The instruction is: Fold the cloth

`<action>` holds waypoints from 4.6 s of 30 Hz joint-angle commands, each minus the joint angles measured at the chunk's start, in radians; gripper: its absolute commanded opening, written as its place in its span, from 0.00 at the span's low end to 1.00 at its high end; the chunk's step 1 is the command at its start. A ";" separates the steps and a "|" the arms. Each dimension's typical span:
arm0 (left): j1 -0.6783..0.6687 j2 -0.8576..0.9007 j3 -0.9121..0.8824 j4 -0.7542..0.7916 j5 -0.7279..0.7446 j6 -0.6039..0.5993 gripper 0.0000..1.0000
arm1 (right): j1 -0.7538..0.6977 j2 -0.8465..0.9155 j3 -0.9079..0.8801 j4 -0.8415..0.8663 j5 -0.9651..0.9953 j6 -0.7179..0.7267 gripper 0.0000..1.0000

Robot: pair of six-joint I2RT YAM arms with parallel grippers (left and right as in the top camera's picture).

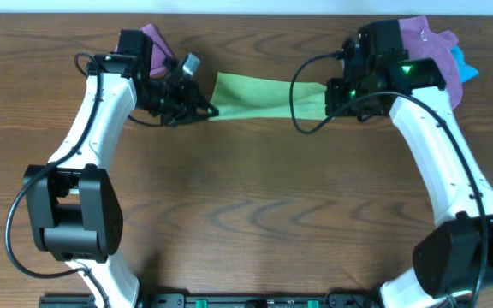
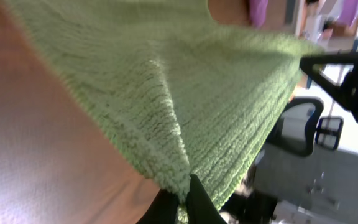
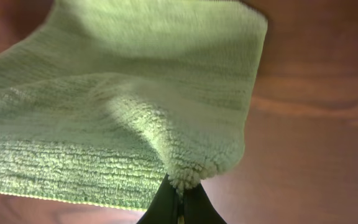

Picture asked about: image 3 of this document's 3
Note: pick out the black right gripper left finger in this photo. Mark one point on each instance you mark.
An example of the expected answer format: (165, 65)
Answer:
(164, 207)

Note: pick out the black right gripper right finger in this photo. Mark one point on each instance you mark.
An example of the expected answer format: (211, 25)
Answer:
(197, 208)

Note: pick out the light green cloth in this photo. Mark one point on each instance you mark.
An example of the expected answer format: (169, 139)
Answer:
(107, 98)

